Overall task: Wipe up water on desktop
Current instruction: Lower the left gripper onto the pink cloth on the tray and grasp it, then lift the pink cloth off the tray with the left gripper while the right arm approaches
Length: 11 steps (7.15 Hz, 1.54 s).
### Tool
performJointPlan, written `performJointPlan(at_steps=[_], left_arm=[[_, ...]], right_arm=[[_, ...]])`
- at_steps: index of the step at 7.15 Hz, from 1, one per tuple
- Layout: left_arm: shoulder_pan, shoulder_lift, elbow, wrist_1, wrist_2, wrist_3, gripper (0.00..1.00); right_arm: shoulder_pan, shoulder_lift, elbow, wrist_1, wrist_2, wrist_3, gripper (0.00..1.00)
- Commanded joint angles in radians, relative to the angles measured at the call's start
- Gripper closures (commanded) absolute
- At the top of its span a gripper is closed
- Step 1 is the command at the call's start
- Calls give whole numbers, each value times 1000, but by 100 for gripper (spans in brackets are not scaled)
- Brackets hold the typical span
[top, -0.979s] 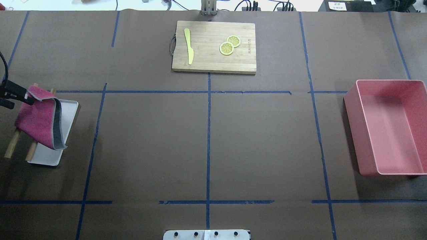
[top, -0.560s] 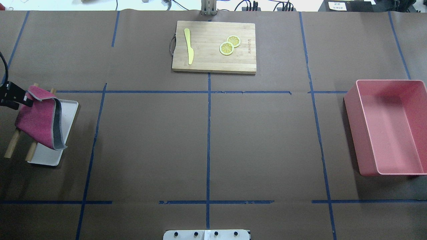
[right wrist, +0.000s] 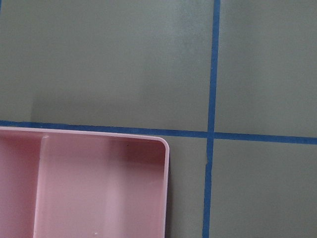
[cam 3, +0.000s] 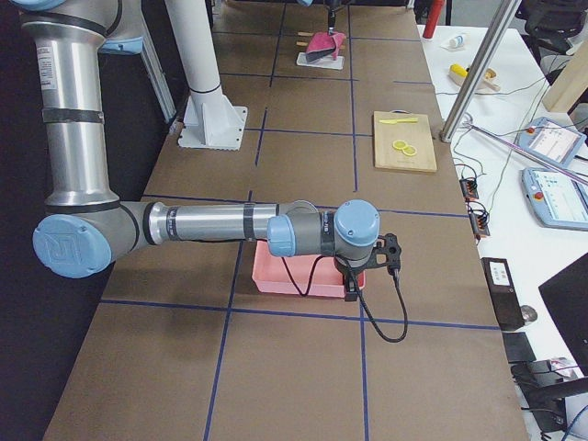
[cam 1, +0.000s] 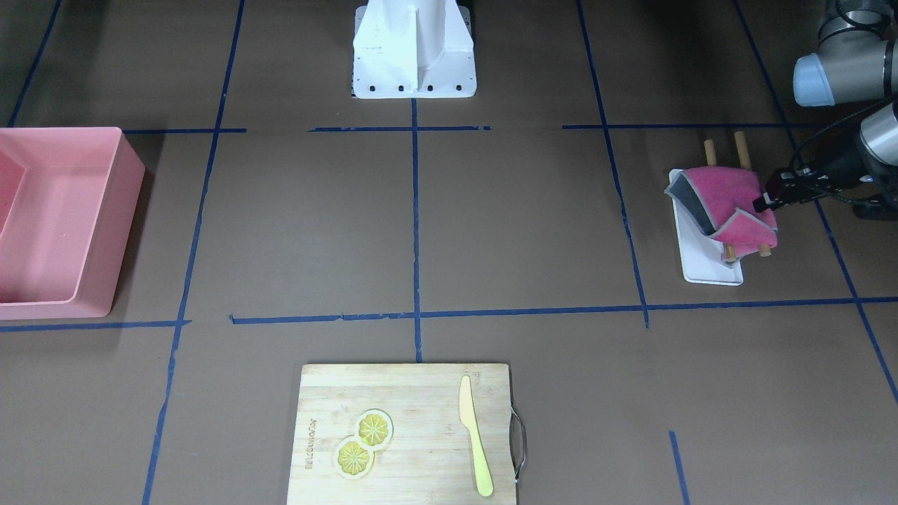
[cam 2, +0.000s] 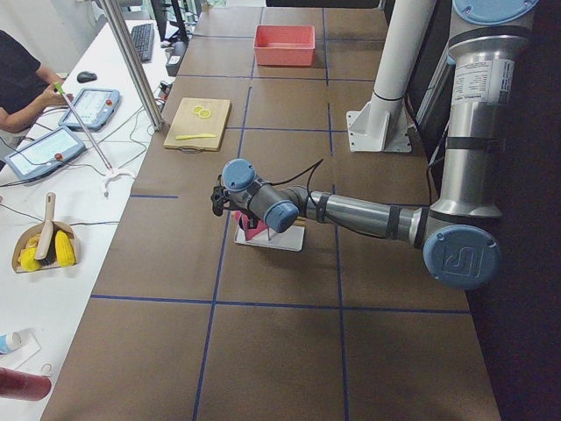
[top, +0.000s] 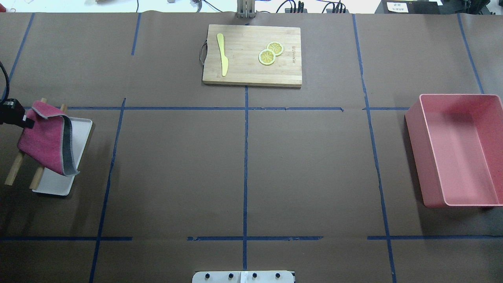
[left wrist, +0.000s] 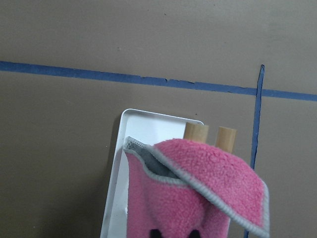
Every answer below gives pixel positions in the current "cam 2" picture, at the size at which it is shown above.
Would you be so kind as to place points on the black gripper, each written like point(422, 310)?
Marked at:
point(251, 220)

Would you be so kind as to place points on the pink and grey cloth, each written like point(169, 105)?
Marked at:
point(254, 226)

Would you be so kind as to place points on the white rack tray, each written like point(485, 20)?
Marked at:
point(262, 235)

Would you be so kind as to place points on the bamboo cutting board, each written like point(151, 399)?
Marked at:
point(186, 122)

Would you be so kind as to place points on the yellow plastic knife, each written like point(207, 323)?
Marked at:
point(195, 136)

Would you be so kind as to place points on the long reacher grabber tool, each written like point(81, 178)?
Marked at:
point(111, 173)

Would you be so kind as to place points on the pink plastic bin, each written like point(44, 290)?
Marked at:
point(285, 45)

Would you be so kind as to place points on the black device box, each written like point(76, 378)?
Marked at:
point(175, 54)

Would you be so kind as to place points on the white mounting column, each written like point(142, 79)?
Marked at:
point(381, 126)

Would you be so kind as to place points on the far teach pendant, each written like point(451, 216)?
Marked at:
point(96, 106)

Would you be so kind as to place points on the teach pendant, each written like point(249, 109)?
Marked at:
point(96, 106)
point(45, 155)

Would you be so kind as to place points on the yellow toy corn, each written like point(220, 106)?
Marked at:
point(65, 254)

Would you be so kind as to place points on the black keyboard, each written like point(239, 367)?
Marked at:
point(142, 39)

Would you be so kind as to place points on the near teach pendant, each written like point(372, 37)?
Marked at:
point(45, 155)

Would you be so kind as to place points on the black computer mouse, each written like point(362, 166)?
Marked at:
point(86, 76)

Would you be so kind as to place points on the beige hand brush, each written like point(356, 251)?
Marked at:
point(45, 232)

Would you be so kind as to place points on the yellow toy banana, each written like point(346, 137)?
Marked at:
point(26, 258)

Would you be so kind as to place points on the beige dustpan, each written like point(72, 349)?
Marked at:
point(35, 230)

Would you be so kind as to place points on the seated person in black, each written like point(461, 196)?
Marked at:
point(27, 86)

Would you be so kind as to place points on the white paper sheet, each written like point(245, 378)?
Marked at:
point(29, 348)

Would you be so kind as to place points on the white and blue tube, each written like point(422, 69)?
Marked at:
point(10, 342)

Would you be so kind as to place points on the red cylinder bottle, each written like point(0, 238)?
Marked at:
point(23, 386)

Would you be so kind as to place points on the aluminium frame post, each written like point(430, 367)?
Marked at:
point(121, 33)

